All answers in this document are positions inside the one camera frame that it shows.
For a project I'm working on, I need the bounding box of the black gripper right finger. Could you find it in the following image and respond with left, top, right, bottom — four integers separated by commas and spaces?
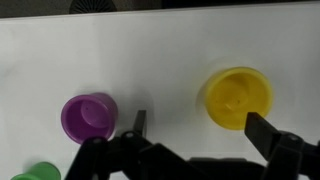
244, 112, 320, 180

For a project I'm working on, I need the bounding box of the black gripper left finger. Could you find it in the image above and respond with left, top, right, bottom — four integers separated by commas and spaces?
65, 110, 207, 180

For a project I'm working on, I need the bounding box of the yellow small bowl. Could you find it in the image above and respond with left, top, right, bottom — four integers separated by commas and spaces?
203, 67, 273, 130

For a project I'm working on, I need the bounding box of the purple small bowl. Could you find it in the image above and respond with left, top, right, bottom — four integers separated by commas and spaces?
61, 93, 118, 144

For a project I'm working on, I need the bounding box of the green small bowl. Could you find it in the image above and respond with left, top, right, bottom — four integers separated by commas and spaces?
10, 162, 61, 180

